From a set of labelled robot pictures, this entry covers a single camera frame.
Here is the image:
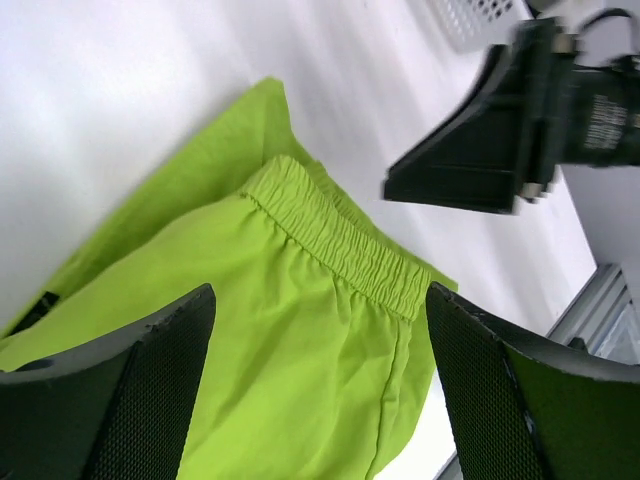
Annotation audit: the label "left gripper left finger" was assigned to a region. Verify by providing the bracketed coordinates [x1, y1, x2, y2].
[1, 284, 216, 480]

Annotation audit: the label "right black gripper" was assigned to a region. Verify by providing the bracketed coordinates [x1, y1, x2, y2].
[382, 14, 639, 214]

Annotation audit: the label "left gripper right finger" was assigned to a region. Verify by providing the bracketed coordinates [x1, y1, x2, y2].
[426, 283, 639, 479]

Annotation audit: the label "lime green shorts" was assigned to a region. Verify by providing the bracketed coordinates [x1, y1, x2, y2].
[1, 78, 446, 479]

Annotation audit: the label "white plastic basket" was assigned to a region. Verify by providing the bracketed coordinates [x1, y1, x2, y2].
[427, 0, 530, 54]

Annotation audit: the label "right table edge rail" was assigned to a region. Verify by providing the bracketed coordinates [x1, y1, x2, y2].
[548, 264, 639, 365]

